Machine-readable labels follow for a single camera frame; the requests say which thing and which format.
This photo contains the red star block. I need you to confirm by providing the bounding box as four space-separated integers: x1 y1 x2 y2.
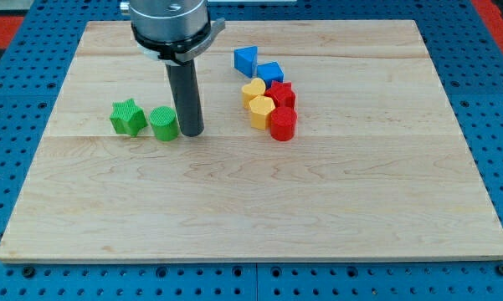
264 80 296 109

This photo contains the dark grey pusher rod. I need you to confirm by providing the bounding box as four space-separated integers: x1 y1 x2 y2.
166 60 204 137

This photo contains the light wooden board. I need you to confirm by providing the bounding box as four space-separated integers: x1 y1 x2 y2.
0 20 503 264

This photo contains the blue cube block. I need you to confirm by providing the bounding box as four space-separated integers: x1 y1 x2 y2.
257 61 285 89

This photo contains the green cylinder block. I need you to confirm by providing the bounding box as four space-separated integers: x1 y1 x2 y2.
149 106 179 141

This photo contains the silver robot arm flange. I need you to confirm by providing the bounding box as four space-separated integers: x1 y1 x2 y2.
120 0 226 66

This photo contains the blue triangle block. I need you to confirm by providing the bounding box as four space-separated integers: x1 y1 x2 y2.
234 46 258 78

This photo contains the yellow heart block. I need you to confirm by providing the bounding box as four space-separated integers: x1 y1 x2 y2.
241 78 266 110

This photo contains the red cylinder block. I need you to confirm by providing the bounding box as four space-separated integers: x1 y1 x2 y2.
270 106 297 141

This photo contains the yellow hexagon block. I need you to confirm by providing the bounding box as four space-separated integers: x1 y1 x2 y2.
249 95 275 130

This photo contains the green star block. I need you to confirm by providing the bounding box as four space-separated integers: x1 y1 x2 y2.
110 98 147 137

